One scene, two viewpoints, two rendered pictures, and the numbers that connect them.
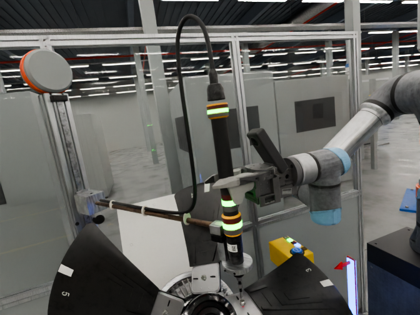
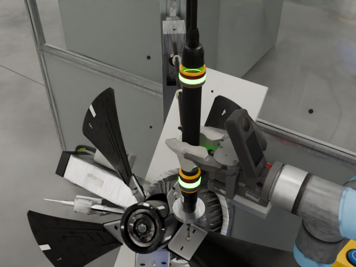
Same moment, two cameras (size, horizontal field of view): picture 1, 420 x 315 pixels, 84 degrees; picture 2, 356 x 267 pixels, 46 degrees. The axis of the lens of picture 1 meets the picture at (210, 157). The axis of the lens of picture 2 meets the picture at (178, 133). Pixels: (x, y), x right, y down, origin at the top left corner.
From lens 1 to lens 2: 0.61 m
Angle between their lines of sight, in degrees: 54
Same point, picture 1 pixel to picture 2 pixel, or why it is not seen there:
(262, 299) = (206, 250)
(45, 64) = not seen: outside the picture
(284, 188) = (250, 192)
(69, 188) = (162, 9)
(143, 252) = not seen: hidden behind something
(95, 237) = (110, 103)
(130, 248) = (176, 113)
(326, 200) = (302, 241)
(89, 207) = (165, 45)
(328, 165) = (312, 214)
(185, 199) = (217, 110)
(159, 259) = not seen: hidden behind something
